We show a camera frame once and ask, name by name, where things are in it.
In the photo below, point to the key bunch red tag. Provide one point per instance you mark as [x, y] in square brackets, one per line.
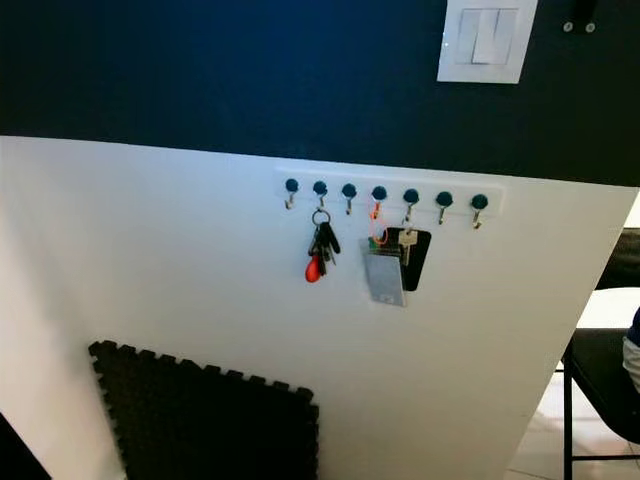
[322, 245]

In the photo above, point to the seated man blue shirt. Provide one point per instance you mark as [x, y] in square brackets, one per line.
[633, 355]

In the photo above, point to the white hook rail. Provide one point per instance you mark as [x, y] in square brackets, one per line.
[460, 180]

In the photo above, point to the blue knob wall hook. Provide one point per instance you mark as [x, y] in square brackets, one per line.
[349, 190]
[410, 196]
[479, 201]
[291, 186]
[444, 199]
[320, 187]
[379, 192]

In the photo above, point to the black folding chair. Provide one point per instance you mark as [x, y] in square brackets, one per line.
[600, 385]

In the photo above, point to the black wall knob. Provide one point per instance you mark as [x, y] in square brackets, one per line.
[590, 26]
[570, 27]

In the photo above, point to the white double light switch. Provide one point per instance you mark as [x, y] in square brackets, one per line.
[488, 40]

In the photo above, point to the black foam puzzle mat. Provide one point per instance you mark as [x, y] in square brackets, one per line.
[210, 425]

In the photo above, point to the black pouch with keys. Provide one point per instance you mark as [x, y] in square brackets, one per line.
[418, 262]

